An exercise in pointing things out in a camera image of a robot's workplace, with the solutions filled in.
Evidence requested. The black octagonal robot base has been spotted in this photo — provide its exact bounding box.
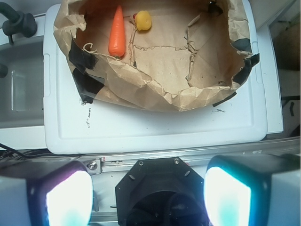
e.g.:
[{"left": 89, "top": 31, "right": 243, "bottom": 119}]
[{"left": 115, "top": 157, "right": 209, "bottom": 226}]

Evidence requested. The aluminium extrusion rail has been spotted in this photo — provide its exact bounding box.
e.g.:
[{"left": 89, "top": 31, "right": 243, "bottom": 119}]
[{"left": 77, "top": 137, "right": 301, "bottom": 175}]

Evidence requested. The black clamp knob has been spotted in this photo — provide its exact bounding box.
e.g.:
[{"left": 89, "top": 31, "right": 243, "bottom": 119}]
[{"left": 0, "top": 2, "right": 38, "bottom": 45}]

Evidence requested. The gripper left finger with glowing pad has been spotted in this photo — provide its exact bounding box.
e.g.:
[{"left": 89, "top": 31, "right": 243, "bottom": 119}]
[{"left": 0, "top": 161, "right": 93, "bottom": 226}]

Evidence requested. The yellow rubber duck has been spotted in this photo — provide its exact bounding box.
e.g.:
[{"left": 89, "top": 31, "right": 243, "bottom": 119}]
[{"left": 133, "top": 10, "right": 152, "bottom": 31}]

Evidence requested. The clear plastic container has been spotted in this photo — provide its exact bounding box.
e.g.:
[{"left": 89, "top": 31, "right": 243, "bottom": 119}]
[{"left": 0, "top": 41, "right": 44, "bottom": 129}]

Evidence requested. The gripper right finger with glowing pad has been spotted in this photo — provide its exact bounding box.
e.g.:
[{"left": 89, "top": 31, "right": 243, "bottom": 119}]
[{"left": 204, "top": 154, "right": 301, "bottom": 226}]

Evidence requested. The brown paper bag tray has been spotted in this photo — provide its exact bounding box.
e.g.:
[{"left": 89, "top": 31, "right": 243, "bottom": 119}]
[{"left": 54, "top": 0, "right": 259, "bottom": 112}]

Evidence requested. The silver corner bracket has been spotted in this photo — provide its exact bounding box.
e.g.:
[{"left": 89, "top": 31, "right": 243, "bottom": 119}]
[{"left": 84, "top": 159, "right": 102, "bottom": 175}]

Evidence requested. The orange plastic carrot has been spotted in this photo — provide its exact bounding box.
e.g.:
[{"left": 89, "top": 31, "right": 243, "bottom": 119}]
[{"left": 108, "top": 5, "right": 126, "bottom": 58}]

